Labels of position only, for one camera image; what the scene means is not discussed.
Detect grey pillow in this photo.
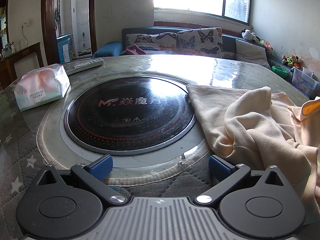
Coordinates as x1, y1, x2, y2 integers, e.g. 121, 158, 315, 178
235, 39, 272, 70

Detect cream garment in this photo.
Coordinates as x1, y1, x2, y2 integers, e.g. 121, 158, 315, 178
186, 83, 320, 214

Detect blue sofa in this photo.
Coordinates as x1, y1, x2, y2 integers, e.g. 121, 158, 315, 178
92, 26, 275, 68

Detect clear plastic storage box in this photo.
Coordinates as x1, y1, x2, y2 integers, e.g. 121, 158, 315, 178
291, 67, 320, 99

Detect dark wooden door frame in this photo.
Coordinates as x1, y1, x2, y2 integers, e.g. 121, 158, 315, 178
41, 0, 97, 67

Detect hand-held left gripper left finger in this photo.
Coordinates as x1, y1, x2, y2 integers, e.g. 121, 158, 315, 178
35, 154, 127, 207

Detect tall butterfly print cushion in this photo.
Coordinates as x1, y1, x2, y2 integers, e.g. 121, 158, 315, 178
176, 27, 225, 59

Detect pink plush toy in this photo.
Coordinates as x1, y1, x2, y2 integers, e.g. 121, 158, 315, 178
260, 39, 274, 52

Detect dark wooden sideboard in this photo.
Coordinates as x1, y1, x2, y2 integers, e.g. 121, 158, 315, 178
0, 42, 42, 83

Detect small plush toys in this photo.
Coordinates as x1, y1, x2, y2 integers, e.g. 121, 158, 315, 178
282, 54, 302, 68

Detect pink cloth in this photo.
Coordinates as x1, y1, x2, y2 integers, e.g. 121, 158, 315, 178
125, 44, 147, 55

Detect panda plush toy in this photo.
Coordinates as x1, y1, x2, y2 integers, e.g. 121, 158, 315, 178
241, 29, 260, 43

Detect grey remote control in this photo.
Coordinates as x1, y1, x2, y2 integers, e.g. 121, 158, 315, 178
62, 57, 104, 75

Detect green bowl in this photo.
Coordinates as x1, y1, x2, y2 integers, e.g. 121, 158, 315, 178
272, 66, 289, 78

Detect soft tissue pack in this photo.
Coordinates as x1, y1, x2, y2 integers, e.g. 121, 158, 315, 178
14, 64, 72, 112

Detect blue cabinet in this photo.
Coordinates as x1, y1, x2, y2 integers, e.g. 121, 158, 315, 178
56, 34, 73, 64

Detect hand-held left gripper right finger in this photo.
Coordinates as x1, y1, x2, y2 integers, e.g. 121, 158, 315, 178
195, 155, 287, 207

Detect round black induction cooktop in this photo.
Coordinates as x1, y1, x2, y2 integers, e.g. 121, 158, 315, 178
64, 74, 197, 155

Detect glass jars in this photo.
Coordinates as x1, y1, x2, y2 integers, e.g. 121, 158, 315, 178
1, 41, 15, 58

